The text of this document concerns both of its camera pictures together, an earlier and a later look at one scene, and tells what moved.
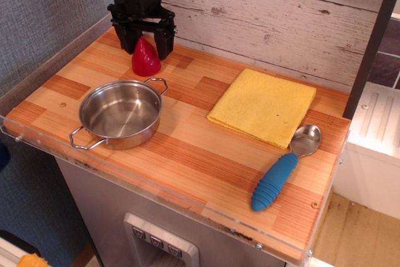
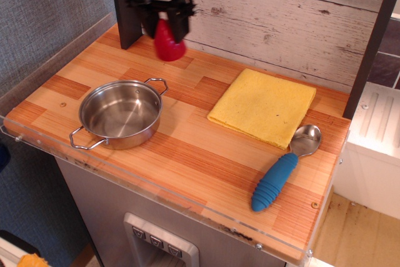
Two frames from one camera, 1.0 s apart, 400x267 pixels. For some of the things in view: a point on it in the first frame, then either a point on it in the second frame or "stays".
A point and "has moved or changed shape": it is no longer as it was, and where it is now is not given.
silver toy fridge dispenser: (151, 246) stays
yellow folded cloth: (263, 108) stays
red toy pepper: (145, 59) has moved or changed shape
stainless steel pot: (125, 113) stays
